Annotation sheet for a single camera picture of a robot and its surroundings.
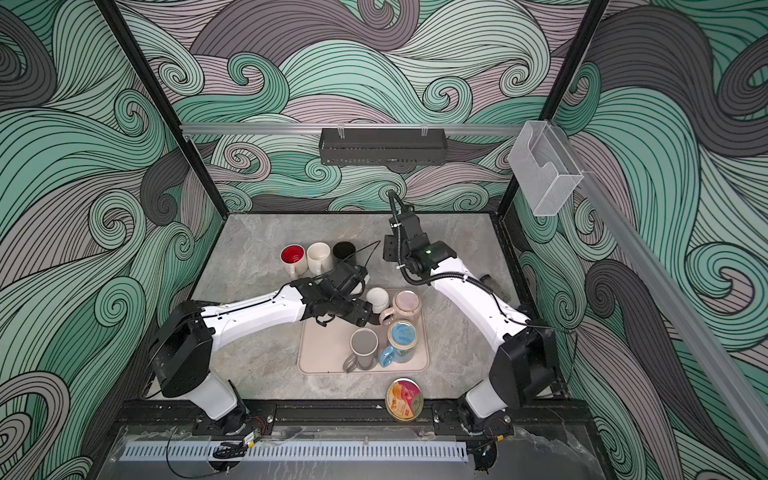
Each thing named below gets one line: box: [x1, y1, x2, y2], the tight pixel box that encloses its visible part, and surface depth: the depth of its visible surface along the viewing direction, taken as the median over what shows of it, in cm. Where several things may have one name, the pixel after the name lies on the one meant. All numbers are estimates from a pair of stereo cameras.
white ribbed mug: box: [307, 242, 332, 276], surface depth 100 cm
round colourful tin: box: [385, 377, 424, 422], surface depth 74 cm
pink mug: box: [379, 290, 422, 326], surface depth 84 cm
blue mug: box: [380, 320, 418, 367], surface depth 77 cm
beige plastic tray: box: [297, 289, 430, 374], surface depth 83 cm
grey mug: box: [343, 327, 379, 373], surface depth 77 cm
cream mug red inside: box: [280, 243, 308, 280], surface depth 100 cm
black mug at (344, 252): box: [332, 241, 357, 264], surface depth 101 cm
